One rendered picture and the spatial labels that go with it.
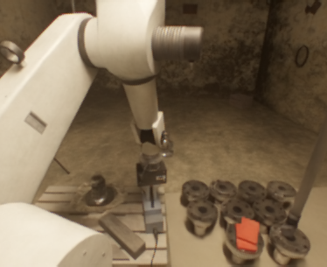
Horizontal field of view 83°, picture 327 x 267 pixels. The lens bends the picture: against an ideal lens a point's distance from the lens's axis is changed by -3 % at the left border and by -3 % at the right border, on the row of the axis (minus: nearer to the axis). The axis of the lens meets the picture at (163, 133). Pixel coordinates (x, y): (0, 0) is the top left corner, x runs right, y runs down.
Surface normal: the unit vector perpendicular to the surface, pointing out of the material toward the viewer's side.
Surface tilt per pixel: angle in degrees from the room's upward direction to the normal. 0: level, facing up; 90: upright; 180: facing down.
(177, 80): 90
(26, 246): 7
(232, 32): 90
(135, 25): 63
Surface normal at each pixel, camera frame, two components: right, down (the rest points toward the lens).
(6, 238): 0.11, -0.94
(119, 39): -0.24, 0.31
